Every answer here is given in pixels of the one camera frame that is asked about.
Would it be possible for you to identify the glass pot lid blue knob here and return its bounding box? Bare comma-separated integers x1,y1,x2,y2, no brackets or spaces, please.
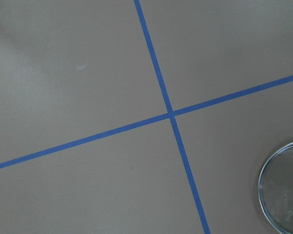
258,142,293,234

